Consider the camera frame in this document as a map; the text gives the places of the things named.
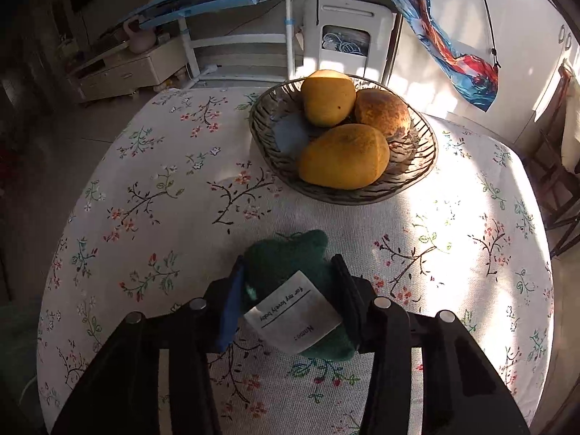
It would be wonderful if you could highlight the green knitted cloth with label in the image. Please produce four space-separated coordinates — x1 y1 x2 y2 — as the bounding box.
242 230 356 361

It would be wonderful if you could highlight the floral white tablecloth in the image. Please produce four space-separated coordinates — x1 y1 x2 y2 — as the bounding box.
37 88 554 426

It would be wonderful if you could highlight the yellow mango front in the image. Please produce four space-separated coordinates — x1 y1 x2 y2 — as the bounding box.
298 124 390 191

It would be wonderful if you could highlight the yellow mango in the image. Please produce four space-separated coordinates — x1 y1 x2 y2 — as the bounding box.
301 70 356 128
298 124 390 191

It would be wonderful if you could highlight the brown spotted mango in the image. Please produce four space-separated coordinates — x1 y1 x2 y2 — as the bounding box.
354 88 411 141

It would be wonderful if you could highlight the yellow mango back left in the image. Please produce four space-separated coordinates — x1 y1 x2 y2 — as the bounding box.
301 70 356 128

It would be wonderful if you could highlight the wooden chair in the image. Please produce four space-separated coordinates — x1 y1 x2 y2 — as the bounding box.
527 60 579 258

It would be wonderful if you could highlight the colourful blue red bag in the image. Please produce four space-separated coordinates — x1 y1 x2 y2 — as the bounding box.
390 0 500 112

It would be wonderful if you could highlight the white tv cabinet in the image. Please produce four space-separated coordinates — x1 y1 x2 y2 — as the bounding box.
67 38 187 103

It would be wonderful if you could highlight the pink kettlebell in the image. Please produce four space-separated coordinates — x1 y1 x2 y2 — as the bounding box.
123 16 156 54

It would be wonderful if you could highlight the white plastic chair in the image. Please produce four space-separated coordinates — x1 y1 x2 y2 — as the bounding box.
296 0 395 82

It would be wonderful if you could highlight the blue adjustable study desk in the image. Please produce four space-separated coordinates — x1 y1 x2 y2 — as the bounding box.
123 0 296 86

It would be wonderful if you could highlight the white wall cabinet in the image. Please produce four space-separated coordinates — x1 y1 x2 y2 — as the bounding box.
388 0 575 144

